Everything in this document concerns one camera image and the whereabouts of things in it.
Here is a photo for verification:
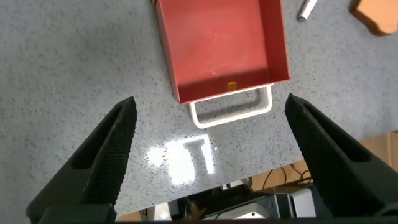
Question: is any white marker pen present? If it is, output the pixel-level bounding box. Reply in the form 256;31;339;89
297;0;318;24

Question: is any grey robot base chassis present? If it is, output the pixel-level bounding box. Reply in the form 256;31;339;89
146;183;318;221

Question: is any toy toast slice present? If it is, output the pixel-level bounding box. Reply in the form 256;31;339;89
349;0;398;37

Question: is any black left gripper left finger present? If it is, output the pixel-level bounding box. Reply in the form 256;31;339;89
25;96;138;224

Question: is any red drawer with white handle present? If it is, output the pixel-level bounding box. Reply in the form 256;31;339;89
154;0;292;130

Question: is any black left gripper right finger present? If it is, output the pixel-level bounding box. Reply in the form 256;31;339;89
284;93;398;218

